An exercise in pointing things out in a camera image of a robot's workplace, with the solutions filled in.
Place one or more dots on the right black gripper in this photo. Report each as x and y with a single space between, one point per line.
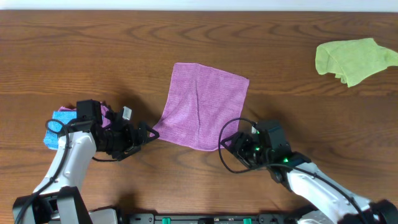
241 140

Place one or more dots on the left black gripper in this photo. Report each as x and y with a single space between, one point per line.
137 137

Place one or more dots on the purple cloth with label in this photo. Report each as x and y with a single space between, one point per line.
201 100

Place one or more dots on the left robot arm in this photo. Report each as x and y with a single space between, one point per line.
57 198

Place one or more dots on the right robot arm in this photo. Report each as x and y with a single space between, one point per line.
298 174

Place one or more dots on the folded purple cloth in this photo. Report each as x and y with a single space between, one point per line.
104 110

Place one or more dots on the folded blue cloth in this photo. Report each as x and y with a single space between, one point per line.
51 139

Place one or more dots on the green cloth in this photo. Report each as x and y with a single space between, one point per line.
352 61

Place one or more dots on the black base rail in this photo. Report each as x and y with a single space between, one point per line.
265 218

